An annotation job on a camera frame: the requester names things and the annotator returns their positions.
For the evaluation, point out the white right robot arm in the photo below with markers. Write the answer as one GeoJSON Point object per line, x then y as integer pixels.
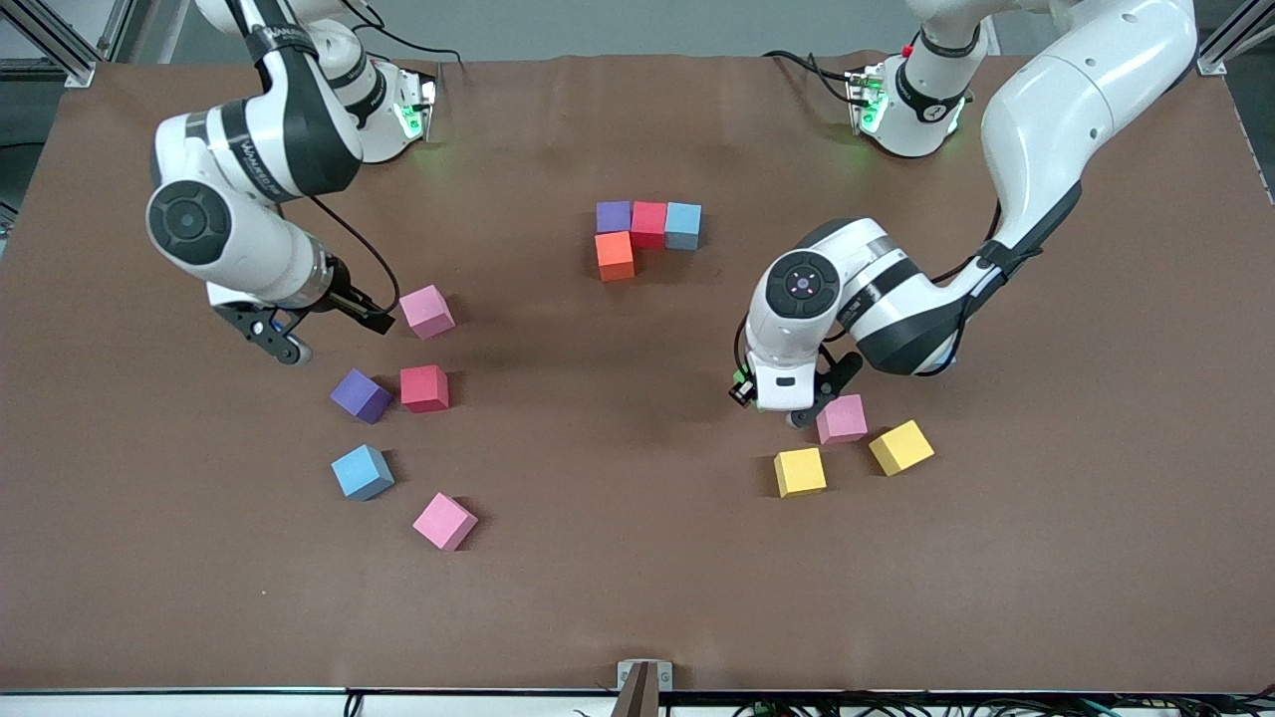
{"type": "Point", "coordinates": [229, 229]}

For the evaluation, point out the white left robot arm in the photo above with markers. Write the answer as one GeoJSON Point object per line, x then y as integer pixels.
{"type": "Point", "coordinates": [1046, 119]}

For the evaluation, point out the pink foam cube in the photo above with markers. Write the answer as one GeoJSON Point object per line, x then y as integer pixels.
{"type": "Point", "coordinates": [444, 520]}
{"type": "Point", "coordinates": [845, 420]}
{"type": "Point", "coordinates": [426, 311]}

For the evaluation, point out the orange foam cube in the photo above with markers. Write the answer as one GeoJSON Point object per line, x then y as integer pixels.
{"type": "Point", "coordinates": [615, 254]}

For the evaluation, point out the table cover sheet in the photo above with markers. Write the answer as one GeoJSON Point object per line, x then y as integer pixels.
{"type": "Point", "coordinates": [637, 597]}

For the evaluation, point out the red foam cube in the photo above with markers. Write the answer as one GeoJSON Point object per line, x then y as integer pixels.
{"type": "Point", "coordinates": [648, 223]}
{"type": "Point", "coordinates": [424, 386]}

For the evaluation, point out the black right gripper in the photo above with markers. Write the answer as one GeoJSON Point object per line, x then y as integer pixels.
{"type": "Point", "coordinates": [344, 298]}

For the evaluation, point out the aluminium frame post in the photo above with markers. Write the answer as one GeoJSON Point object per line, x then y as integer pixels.
{"type": "Point", "coordinates": [78, 73]}
{"type": "Point", "coordinates": [1210, 62]}

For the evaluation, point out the purple foam cube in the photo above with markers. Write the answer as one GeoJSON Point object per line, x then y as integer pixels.
{"type": "Point", "coordinates": [359, 394]}
{"type": "Point", "coordinates": [613, 216]}

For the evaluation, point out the yellow foam cube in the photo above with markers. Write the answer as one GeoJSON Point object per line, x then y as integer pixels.
{"type": "Point", "coordinates": [800, 470]}
{"type": "Point", "coordinates": [901, 446]}

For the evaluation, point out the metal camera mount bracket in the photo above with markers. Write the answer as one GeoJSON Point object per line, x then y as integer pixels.
{"type": "Point", "coordinates": [642, 697]}

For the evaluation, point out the white table edge rail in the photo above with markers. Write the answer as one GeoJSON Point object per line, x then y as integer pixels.
{"type": "Point", "coordinates": [199, 705]}

